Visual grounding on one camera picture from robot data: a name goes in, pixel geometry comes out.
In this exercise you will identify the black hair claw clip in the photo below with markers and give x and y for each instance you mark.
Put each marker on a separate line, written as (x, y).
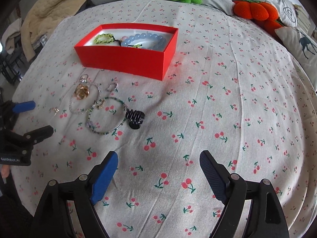
(135, 119)

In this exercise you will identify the plaid cloth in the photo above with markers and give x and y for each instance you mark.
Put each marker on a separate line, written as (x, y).
(39, 42)

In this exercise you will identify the person's left hand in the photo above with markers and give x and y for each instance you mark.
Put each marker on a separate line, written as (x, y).
(3, 172)

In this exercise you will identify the small gold earring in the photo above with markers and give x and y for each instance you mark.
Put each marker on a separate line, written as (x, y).
(55, 110)
(100, 104)

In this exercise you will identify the red strawberry plush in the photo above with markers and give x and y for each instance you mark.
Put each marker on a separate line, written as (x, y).
(252, 11)

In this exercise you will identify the small pink bead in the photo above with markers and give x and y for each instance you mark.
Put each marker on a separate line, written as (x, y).
(123, 38)

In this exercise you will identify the red cardboard box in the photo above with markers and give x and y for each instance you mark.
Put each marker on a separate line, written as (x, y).
(123, 59)

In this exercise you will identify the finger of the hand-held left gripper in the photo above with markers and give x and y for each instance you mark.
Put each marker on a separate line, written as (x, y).
(23, 106)
(39, 132)

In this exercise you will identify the white pillow with deer print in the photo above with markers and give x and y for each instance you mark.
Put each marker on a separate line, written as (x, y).
(299, 42)

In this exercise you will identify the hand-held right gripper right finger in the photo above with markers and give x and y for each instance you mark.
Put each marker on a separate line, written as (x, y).
(213, 176)

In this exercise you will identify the cherry print bedsheet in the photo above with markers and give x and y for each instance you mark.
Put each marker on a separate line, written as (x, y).
(198, 104)

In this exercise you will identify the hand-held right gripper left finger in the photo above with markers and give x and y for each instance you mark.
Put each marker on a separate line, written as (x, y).
(104, 178)

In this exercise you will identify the gold rose brooch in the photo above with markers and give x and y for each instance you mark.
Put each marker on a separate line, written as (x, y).
(81, 91)

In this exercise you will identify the small yellow green ornament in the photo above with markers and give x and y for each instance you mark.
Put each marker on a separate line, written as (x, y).
(136, 45)

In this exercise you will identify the beige quilted blanket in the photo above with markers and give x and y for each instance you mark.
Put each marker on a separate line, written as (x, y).
(54, 7)

